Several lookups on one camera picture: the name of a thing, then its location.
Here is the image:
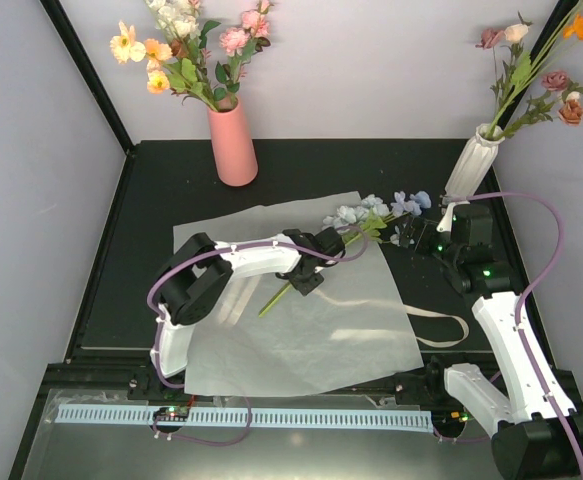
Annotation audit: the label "blue hydrangea stem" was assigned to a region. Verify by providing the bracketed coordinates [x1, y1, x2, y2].
[258, 189, 432, 317]

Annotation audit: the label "white wrapping paper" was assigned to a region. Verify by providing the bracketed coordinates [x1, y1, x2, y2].
[172, 189, 425, 396]

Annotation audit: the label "cream ribbon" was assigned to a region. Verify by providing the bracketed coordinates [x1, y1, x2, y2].
[218, 269, 470, 349]

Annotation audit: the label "mauve brown rose stem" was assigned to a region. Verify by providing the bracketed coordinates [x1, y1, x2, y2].
[491, 70, 583, 141]

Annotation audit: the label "pink cream rose stem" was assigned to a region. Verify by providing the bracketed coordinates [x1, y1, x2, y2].
[476, 12, 533, 141]

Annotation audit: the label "orange poppy stem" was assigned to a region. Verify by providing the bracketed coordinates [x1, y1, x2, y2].
[498, 1, 583, 129]

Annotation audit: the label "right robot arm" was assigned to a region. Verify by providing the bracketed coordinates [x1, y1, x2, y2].
[397, 202, 583, 479]

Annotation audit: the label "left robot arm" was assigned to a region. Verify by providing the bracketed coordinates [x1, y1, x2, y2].
[147, 227, 346, 399]

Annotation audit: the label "white ribbed vase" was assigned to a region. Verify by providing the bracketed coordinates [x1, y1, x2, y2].
[442, 123, 504, 205]

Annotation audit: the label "pink vase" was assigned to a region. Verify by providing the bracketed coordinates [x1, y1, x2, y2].
[207, 99, 258, 187]

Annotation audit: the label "flowers in pink vase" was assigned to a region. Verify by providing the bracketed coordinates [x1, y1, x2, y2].
[109, 1, 274, 113]

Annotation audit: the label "right circuit board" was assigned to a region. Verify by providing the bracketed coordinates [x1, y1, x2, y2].
[432, 410, 475, 425]

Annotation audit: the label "circuit board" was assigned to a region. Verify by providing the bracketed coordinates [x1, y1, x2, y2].
[432, 410, 475, 425]
[153, 406, 189, 422]

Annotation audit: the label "left circuit board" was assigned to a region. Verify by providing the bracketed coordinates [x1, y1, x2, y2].
[153, 406, 189, 422]

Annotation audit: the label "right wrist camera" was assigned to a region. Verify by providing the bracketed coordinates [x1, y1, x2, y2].
[436, 196, 462, 233]

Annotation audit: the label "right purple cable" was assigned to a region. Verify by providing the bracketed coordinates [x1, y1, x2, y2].
[433, 192, 583, 480]

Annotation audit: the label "white slotted cable duct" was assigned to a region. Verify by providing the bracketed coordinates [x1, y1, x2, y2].
[54, 404, 434, 434]

